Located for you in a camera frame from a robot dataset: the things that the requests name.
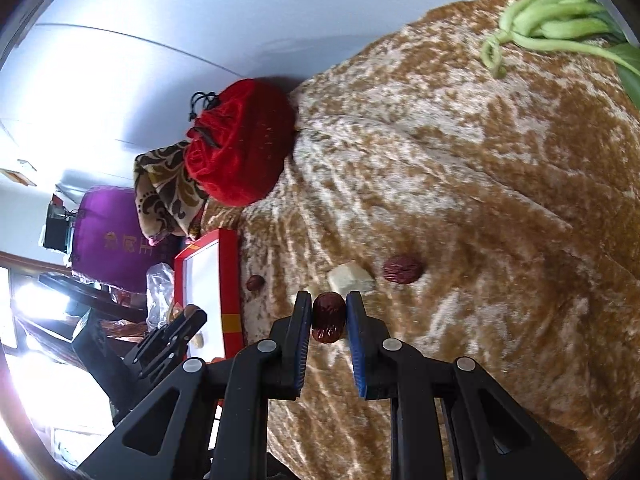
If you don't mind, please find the dried red jujube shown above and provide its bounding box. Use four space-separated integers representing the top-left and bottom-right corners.
311 292 347 344
383 255 424 285

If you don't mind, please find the large beige yam chunk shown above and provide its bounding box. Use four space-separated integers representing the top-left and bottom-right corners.
326 261 375 297

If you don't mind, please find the clear plastic bag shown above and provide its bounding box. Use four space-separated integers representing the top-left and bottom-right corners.
146 262 175 330

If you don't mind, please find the red box white inside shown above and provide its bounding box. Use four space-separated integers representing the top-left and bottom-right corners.
174 229 244 362

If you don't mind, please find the purple fabric bag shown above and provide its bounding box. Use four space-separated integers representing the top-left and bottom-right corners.
70 186 180 294

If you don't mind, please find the small jujube near box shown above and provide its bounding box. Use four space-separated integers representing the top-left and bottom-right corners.
245 274 266 292

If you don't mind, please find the patterned beige brown cloth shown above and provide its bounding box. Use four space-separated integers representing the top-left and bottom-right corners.
134 141 208 246

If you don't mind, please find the brown velvet table cloth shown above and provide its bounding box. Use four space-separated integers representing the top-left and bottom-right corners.
202 0 639 479

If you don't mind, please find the green long beans bunch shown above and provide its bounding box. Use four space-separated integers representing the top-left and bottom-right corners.
480 0 639 78

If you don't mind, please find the red velvet drawstring bag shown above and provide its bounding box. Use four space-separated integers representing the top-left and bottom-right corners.
183 79 296 207

